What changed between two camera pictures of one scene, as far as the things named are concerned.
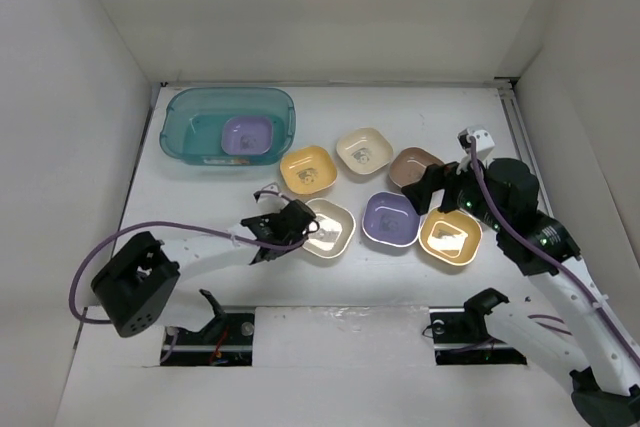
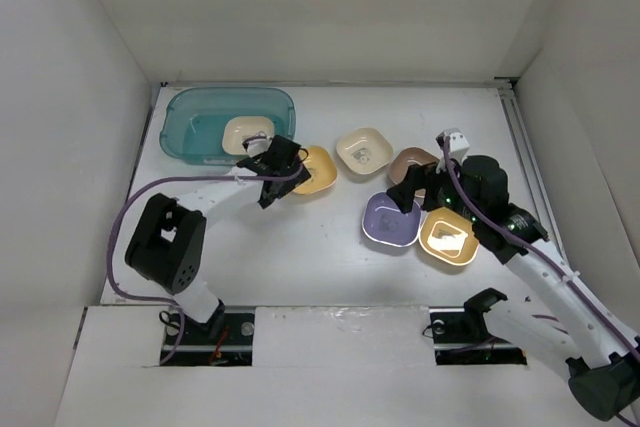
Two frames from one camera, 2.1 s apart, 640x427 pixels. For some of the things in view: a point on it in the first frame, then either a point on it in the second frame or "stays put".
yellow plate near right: x=454 y=237 stays put
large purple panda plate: x=389 y=218 stays put
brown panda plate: x=409 y=164 stays put
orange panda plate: x=308 y=169 stays put
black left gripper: x=269 y=216 to x=289 y=185
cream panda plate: x=336 y=229 to x=236 y=129
